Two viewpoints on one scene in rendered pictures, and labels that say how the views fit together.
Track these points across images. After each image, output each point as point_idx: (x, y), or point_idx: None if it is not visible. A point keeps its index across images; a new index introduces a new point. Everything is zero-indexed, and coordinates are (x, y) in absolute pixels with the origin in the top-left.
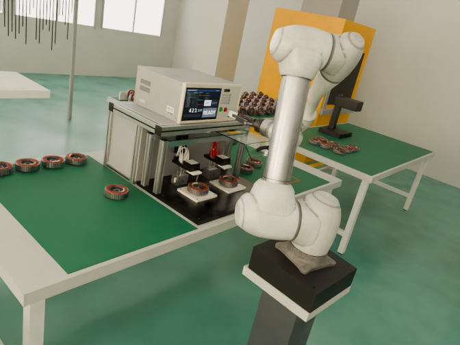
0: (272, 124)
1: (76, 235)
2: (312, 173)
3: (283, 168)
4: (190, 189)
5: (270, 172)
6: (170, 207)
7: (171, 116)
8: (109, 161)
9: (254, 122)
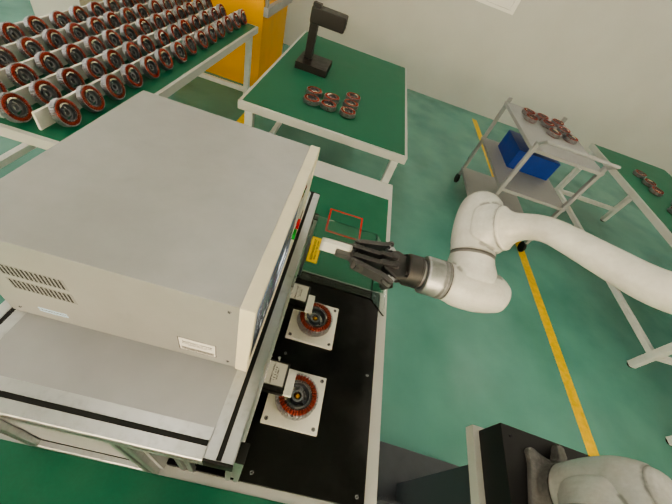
0: (455, 283)
1: None
2: (360, 188)
3: None
4: (292, 418)
5: None
6: (283, 493)
7: (208, 356)
8: (44, 439)
9: (408, 278)
